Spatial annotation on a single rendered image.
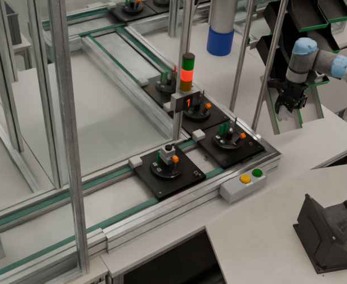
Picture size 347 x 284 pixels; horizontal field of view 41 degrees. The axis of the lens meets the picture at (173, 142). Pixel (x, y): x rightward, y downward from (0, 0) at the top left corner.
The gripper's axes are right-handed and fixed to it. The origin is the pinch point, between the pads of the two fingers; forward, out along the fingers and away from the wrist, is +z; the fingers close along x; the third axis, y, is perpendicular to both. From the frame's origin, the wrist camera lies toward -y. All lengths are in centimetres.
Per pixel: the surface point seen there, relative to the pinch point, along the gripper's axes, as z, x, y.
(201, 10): 30, 69, -138
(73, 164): -20, -88, 1
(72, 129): -32, -88, 2
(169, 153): 15.6, -39.6, -18.1
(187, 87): -4.8, -24.7, -29.4
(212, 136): 26.3, -9.2, -27.0
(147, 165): 26, -45, -25
